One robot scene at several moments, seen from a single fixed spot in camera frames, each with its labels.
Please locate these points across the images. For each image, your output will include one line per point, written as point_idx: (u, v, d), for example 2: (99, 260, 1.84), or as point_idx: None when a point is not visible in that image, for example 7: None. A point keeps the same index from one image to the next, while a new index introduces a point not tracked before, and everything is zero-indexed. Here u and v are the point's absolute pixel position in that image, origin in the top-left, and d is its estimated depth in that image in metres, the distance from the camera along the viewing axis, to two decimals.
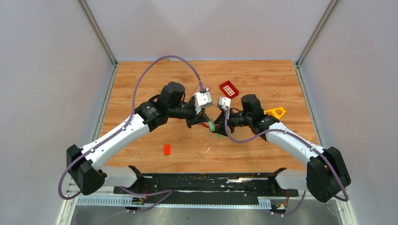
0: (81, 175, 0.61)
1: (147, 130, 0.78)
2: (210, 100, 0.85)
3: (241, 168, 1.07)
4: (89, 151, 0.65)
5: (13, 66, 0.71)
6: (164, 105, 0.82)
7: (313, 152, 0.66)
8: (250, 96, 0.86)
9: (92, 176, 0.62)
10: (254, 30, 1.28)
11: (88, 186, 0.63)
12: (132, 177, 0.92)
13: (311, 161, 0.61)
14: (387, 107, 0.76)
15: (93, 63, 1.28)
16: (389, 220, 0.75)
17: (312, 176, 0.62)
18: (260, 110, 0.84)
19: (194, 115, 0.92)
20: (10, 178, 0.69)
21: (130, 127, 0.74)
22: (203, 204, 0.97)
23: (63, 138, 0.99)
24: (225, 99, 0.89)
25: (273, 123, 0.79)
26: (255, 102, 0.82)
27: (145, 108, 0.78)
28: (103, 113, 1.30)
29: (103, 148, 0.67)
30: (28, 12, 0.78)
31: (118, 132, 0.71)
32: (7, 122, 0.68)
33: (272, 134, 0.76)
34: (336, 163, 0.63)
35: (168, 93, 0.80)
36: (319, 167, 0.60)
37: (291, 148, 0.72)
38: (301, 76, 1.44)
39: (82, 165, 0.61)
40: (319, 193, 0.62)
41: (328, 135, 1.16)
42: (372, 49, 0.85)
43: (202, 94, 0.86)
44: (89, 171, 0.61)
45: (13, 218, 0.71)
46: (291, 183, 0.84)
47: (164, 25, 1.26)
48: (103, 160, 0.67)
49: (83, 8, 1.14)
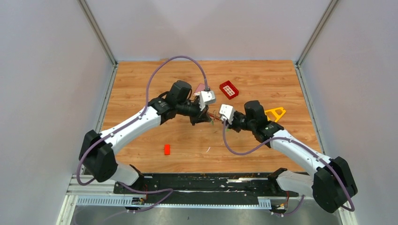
0: (100, 158, 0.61)
1: (157, 122, 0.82)
2: (213, 96, 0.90)
3: (242, 168, 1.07)
4: (109, 135, 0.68)
5: (12, 66, 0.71)
6: (173, 101, 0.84)
7: (320, 161, 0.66)
8: (254, 102, 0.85)
9: (109, 161, 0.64)
10: (254, 30, 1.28)
11: (103, 169, 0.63)
12: (133, 174, 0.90)
13: (318, 171, 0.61)
14: (387, 106, 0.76)
15: (93, 63, 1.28)
16: (389, 221, 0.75)
17: (320, 188, 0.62)
18: (264, 117, 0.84)
19: (200, 112, 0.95)
20: (10, 178, 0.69)
21: (145, 116, 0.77)
22: (203, 204, 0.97)
23: (63, 138, 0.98)
24: (225, 107, 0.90)
25: (278, 131, 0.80)
26: (258, 109, 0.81)
27: (157, 103, 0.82)
28: (103, 113, 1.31)
29: (121, 134, 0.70)
30: (28, 12, 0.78)
31: (135, 121, 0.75)
32: (7, 122, 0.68)
33: (277, 142, 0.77)
34: (344, 174, 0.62)
35: (177, 90, 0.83)
36: (327, 179, 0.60)
37: (298, 157, 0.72)
38: (301, 76, 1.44)
39: (102, 147, 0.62)
40: (327, 203, 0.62)
41: (328, 135, 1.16)
42: (373, 48, 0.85)
43: (207, 92, 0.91)
44: (110, 153, 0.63)
45: (13, 217, 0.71)
46: (294, 186, 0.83)
47: (164, 25, 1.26)
48: (120, 145, 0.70)
49: (83, 8, 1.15)
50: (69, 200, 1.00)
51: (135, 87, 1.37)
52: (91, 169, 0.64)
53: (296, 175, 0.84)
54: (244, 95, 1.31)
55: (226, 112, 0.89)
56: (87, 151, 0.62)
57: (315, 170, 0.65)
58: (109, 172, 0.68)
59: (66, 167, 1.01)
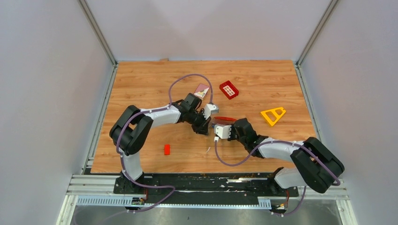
0: (140, 128, 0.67)
1: (175, 119, 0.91)
2: (216, 107, 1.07)
3: (242, 168, 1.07)
4: (149, 111, 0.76)
5: (12, 67, 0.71)
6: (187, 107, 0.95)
7: (295, 146, 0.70)
8: (242, 120, 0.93)
9: (146, 133, 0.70)
10: (254, 30, 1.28)
11: (141, 140, 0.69)
12: (138, 170, 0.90)
13: (294, 153, 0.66)
14: (387, 107, 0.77)
15: (93, 64, 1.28)
16: (388, 221, 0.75)
17: (302, 169, 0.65)
18: (253, 132, 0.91)
19: (202, 123, 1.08)
20: (10, 178, 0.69)
21: (171, 109, 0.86)
22: (203, 204, 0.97)
23: (63, 138, 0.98)
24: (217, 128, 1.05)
25: (264, 139, 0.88)
26: (247, 126, 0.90)
27: (176, 104, 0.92)
28: (103, 113, 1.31)
29: (157, 114, 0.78)
30: (28, 12, 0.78)
31: (166, 108, 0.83)
32: (7, 122, 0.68)
33: (263, 147, 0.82)
34: (319, 150, 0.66)
35: (192, 98, 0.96)
36: (303, 158, 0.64)
37: (280, 151, 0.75)
38: (301, 76, 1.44)
39: (144, 119, 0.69)
40: (315, 183, 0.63)
41: (328, 135, 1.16)
42: (372, 49, 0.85)
43: (212, 104, 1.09)
44: (149, 125, 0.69)
45: (13, 217, 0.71)
46: (288, 180, 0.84)
47: (164, 25, 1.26)
48: None
49: (83, 8, 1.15)
50: (69, 200, 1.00)
51: (135, 87, 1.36)
52: (124, 141, 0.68)
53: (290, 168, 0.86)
54: (244, 95, 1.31)
55: (219, 131, 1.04)
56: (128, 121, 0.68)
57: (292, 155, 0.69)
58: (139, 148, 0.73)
59: (66, 167, 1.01)
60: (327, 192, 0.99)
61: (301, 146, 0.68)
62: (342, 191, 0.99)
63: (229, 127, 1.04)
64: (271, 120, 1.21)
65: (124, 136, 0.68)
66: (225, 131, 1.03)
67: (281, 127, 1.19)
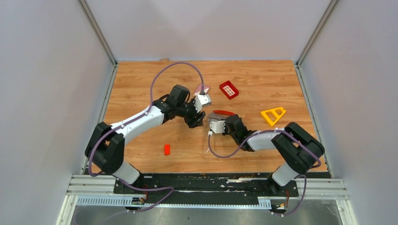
0: (112, 147, 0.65)
1: (160, 120, 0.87)
2: (209, 99, 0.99)
3: (242, 168, 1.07)
4: (120, 126, 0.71)
5: (12, 66, 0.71)
6: (173, 103, 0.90)
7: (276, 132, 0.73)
8: (233, 116, 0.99)
9: (119, 152, 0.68)
10: (254, 30, 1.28)
11: (114, 159, 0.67)
12: (135, 173, 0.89)
13: (274, 138, 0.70)
14: (387, 107, 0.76)
15: (93, 64, 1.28)
16: (388, 221, 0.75)
17: (283, 152, 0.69)
18: (243, 127, 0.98)
19: (194, 113, 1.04)
20: (11, 178, 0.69)
21: (150, 113, 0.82)
22: (203, 204, 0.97)
23: (63, 137, 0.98)
24: (212, 123, 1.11)
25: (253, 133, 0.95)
26: (238, 122, 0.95)
27: (159, 103, 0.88)
28: (103, 113, 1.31)
29: (131, 126, 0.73)
30: (28, 12, 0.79)
31: (142, 116, 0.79)
32: (7, 122, 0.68)
33: (251, 140, 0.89)
34: (299, 134, 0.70)
35: (177, 92, 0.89)
36: (283, 142, 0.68)
37: (265, 140, 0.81)
38: (301, 76, 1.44)
39: (114, 138, 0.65)
40: (297, 164, 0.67)
41: (328, 135, 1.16)
42: (372, 48, 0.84)
43: (204, 95, 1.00)
44: (121, 144, 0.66)
45: (13, 218, 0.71)
46: (284, 175, 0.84)
47: (164, 25, 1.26)
48: (129, 137, 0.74)
49: (83, 8, 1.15)
50: (69, 200, 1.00)
51: (135, 87, 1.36)
52: (98, 161, 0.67)
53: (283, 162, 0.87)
54: (244, 95, 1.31)
55: (214, 125, 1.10)
56: (98, 141, 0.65)
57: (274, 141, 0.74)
58: (116, 166, 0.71)
59: (66, 167, 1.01)
60: (327, 192, 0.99)
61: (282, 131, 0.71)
62: (342, 191, 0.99)
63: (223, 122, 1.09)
64: (271, 120, 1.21)
65: (98, 155, 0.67)
66: (219, 126, 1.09)
67: (281, 127, 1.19)
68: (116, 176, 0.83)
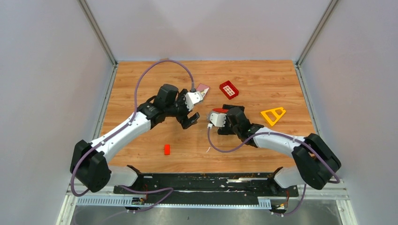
0: (92, 167, 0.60)
1: (148, 126, 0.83)
2: (201, 97, 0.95)
3: (242, 168, 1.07)
4: (100, 143, 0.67)
5: (12, 66, 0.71)
6: (161, 104, 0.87)
7: (295, 142, 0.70)
8: (235, 108, 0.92)
9: (105, 167, 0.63)
10: (254, 30, 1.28)
11: (98, 178, 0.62)
12: (133, 175, 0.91)
13: (294, 150, 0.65)
14: (387, 107, 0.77)
15: (93, 63, 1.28)
16: (388, 221, 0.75)
17: (302, 166, 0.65)
18: (246, 120, 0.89)
19: (186, 112, 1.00)
20: (10, 178, 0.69)
21: (135, 122, 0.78)
22: (203, 204, 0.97)
23: (63, 137, 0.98)
24: (212, 115, 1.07)
25: (259, 129, 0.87)
26: (240, 114, 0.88)
27: (145, 107, 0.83)
28: (103, 113, 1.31)
29: (112, 141, 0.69)
30: (28, 12, 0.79)
31: (125, 127, 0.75)
32: (6, 122, 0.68)
33: (259, 138, 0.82)
34: (319, 147, 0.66)
35: (164, 93, 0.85)
36: (305, 155, 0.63)
37: (277, 145, 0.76)
38: (301, 76, 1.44)
39: (94, 157, 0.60)
40: (314, 180, 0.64)
41: (328, 135, 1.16)
42: (372, 48, 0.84)
43: (195, 93, 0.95)
44: (103, 162, 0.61)
45: (13, 218, 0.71)
46: (289, 180, 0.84)
47: (164, 25, 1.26)
48: (112, 152, 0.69)
49: (83, 8, 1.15)
50: (69, 200, 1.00)
51: (135, 87, 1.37)
52: (84, 179, 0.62)
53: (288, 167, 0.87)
54: (244, 95, 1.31)
55: (214, 118, 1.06)
56: (80, 161, 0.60)
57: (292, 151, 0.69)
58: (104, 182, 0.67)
59: (66, 167, 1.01)
60: (326, 192, 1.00)
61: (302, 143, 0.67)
62: (342, 191, 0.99)
63: (223, 116, 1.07)
64: (271, 120, 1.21)
65: (83, 173, 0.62)
66: (218, 120, 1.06)
67: (280, 127, 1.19)
68: (113, 184, 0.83)
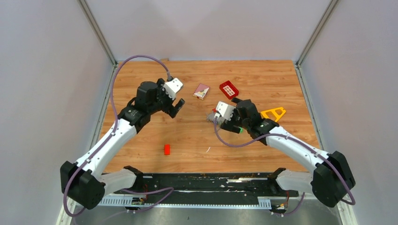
0: (83, 187, 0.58)
1: (134, 131, 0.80)
2: (180, 84, 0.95)
3: (242, 168, 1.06)
4: (86, 162, 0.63)
5: (12, 66, 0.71)
6: (143, 106, 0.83)
7: (318, 158, 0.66)
8: (245, 101, 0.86)
9: (97, 183, 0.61)
10: (254, 30, 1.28)
11: (93, 195, 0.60)
12: (131, 176, 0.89)
13: (317, 168, 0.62)
14: (387, 107, 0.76)
15: (93, 64, 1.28)
16: (389, 221, 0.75)
17: (320, 185, 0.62)
18: (256, 114, 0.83)
19: (170, 101, 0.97)
20: (10, 178, 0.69)
21: (118, 131, 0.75)
22: (203, 204, 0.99)
23: (62, 137, 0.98)
24: (221, 104, 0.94)
25: (273, 128, 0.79)
26: (250, 107, 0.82)
27: (127, 113, 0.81)
28: (103, 113, 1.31)
29: (98, 156, 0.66)
30: (28, 12, 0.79)
31: (110, 138, 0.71)
32: (6, 121, 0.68)
33: (273, 139, 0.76)
34: (341, 168, 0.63)
35: (142, 94, 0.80)
36: (327, 176, 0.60)
37: (294, 153, 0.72)
38: (301, 76, 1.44)
39: (82, 176, 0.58)
40: (328, 198, 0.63)
41: (328, 135, 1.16)
42: (373, 48, 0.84)
43: (173, 81, 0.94)
44: (93, 180, 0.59)
45: (13, 218, 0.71)
46: (294, 184, 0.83)
47: (164, 25, 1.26)
48: (101, 168, 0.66)
49: (83, 7, 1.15)
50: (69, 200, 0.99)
51: (135, 87, 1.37)
52: (79, 198, 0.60)
53: (295, 173, 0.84)
54: (244, 96, 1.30)
55: (221, 109, 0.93)
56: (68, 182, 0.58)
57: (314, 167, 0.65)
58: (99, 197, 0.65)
59: None
60: None
61: (325, 161, 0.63)
62: None
63: (232, 109, 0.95)
64: None
65: (76, 193, 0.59)
66: (226, 112, 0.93)
67: None
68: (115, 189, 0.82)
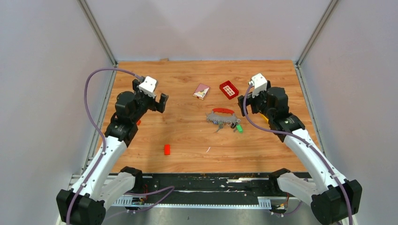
0: (83, 212, 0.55)
1: (124, 146, 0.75)
2: (154, 80, 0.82)
3: (242, 168, 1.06)
4: (82, 186, 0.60)
5: (12, 65, 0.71)
6: (126, 119, 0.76)
7: (333, 179, 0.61)
8: (278, 89, 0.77)
9: (95, 208, 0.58)
10: (254, 30, 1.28)
11: (95, 218, 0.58)
12: (129, 179, 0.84)
13: (329, 191, 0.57)
14: (387, 106, 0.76)
15: (93, 64, 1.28)
16: (388, 221, 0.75)
17: (324, 205, 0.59)
18: (286, 107, 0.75)
19: (152, 99, 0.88)
20: (10, 178, 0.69)
21: (109, 149, 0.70)
22: (203, 204, 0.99)
23: (62, 137, 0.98)
24: (261, 77, 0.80)
25: (298, 129, 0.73)
26: (282, 98, 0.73)
27: (113, 129, 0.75)
28: (103, 113, 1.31)
29: (94, 178, 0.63)
30: (28, 12, 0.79)
31: (101, 159, 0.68)
32: (7, 121, 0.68)
33: (293, 142, 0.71)
34: (353, 197, 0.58)
35: (121, 108, 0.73)
36: (336, 200, 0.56)
37: (310, 165, 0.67)
38: (301, 76, 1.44)
39: (81, 201, 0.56)
40: (324, 218, 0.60)
41: (328, 135, 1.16)
42: (372, 48, 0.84)
43: (145, 81, 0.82)
44: (93, 202, 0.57)
45: (13, 218, 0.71)
46: (294, 190, 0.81)
47: (164, 25, 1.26)
48: (98, 189, 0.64)
49: (83, 8, 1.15)
50: None
51: None
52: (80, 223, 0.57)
53: (299, 181, 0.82)
54: None
55: (257, 81, 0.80)
56: (69, 212, 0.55)
57: (325, 187, 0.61)
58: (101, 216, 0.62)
59: (66, 167, 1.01)
60: None
61: (339, 185, 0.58)
62: None
63: (262, 89, 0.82)
64: None
65: (77, 219, 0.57)
66: (258, 88, 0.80)
67: None
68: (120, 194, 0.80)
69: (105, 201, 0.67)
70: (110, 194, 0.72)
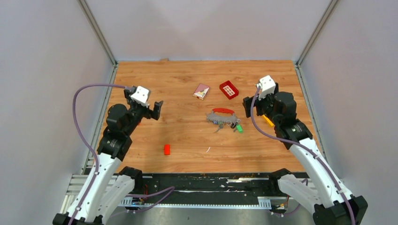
0: None
1: (119, 162, 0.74)
2: (147, 91, 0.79)
3: (242, 168, 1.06)
4: (76, 210, 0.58)
5: (12, 65, 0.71)
6: (118, 133, 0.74)
7: (340, 194, 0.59)
8: (287, 94, 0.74)
9: None
10: (254, 30, 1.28)
11: None
12: (129, 183, 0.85)
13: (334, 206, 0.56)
14: (387, 106, 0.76)
15: (93, 64, 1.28)
16: (388, 221, 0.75)
17: (327, 218, 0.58)
18: (294, 114, 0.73)
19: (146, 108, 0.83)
20: (10, 178, 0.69)
21: (102, 168, 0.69)
22: (203, 204, 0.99)
23: (62, 137, 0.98)
24: (269, 80, 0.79)
25: (305, 138, 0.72)
26: (291, 105, 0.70)
27: (106, 145, 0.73)
28: (103, 113, 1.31)
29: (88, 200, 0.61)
30: (28, 12, 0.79)
31: (95, 179, 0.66)
32: (7, 121, 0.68)
33: (300, 153, 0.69)
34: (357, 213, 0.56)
35: (113, 124, 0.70)
36: (340, 217, 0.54)
37: (315, 179, 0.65)
38: (301, 76, 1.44)
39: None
40: None
41: (328, 135, 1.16)
42: (372, 48, 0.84)
43: (135, 92, 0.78)
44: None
45: (13, 219, 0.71)
46: (294, 193, 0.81)
47: (164, 25, 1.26)
48: (93, 211, 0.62)
49: (83, 8, 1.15)
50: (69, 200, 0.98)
51: None
52: None
53: (300, 185, 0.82)
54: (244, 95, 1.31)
55: (266, 84, 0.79)
56: None
57: (329, 200, 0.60)
58: None
59: (66, 167, 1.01)
60: None
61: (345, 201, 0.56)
62: None
63: (269, 93, 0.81)
64: None
65: None
66: (265, 91, 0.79)
67: None
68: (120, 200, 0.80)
69: (103, 215, 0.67)
70: (109, 205, 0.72)
